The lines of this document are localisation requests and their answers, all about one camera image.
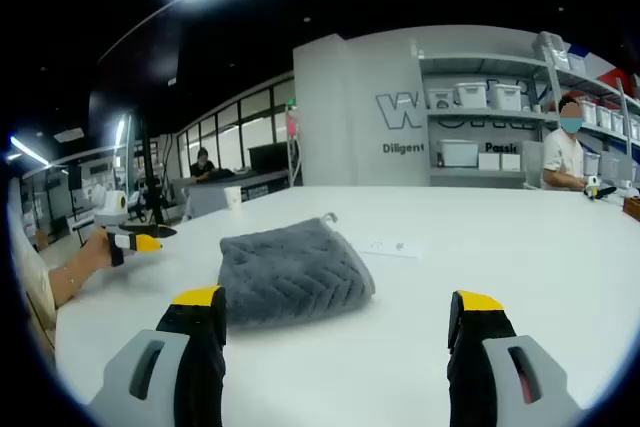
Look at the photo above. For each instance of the grey towel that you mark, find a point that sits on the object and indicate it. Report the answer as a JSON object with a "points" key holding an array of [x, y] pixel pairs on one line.
{"points": [[290, 272]]}

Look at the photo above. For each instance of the person's left hand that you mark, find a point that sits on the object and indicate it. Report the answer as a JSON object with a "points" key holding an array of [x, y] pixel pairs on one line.
{"points": [[97, 249]]}

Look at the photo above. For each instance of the black tripod stand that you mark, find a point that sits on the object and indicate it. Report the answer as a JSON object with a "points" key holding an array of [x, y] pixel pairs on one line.
{"points": [[147, 172]]}

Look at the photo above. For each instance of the counter with printed front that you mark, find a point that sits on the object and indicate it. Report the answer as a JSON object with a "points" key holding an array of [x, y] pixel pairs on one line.
{"points": [[215, 194]]}

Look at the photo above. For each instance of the white plush toy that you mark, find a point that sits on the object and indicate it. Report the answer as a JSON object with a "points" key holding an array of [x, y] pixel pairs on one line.
{"points": [[233, 199]]}

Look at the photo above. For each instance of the black monitor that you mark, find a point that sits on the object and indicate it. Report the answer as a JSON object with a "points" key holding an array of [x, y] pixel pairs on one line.
{"points": [[267, 157]]}

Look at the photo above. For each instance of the white paper label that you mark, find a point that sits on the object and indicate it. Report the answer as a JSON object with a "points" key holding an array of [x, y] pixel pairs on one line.
{"points": [[395, 248]]}

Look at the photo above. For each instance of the pink hanging object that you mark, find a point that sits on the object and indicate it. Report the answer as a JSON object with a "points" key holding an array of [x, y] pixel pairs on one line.
{"points": [[290, 124]]}

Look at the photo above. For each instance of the brown wooden box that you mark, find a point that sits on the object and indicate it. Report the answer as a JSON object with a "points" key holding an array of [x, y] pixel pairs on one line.
{"points": [[632, 208]]}

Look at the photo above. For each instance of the shelf with white bins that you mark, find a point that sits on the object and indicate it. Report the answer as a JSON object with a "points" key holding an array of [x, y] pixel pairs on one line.
{"points": [[470, 94]]}

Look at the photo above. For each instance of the grey metal shelf unit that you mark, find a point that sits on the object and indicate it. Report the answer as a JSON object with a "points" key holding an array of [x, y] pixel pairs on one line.
{"points": [[480, 63], [590, 82]]}

